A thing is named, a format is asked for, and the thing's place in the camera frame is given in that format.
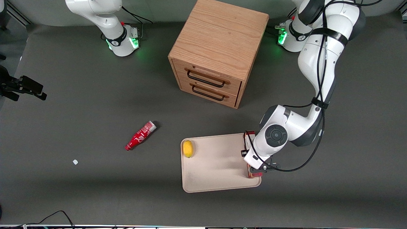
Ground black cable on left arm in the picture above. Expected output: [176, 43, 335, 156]
[244, 0, 383, 172]

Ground red cookie box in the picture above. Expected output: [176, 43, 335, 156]
[243, 130, 264, 179]

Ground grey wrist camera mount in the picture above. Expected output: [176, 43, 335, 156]
[250, 162, 282, 176]

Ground black cable at table edge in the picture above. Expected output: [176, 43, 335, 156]
[0, 210, 75, 229]

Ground yellow lemon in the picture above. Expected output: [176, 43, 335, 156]
[183, 140, 194, 158]

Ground black camera on clamp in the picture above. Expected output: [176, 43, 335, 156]
[0, 65, 47, 102]

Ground red cola bottle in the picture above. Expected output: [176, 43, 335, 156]
[124, 121, 157, 151]

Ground beige plastic tray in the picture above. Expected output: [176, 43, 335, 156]
[180, 133, 262, 193]

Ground wooden drawer cabinet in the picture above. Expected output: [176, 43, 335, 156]
[168, 0, 270, 109]

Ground wooden drawer with black handle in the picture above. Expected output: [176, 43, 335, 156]
[178, 78, 239, 108]
[173, 59, 243, 96]

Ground black cable at right arm base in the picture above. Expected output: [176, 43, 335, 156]
[121, 6, 154, 24]

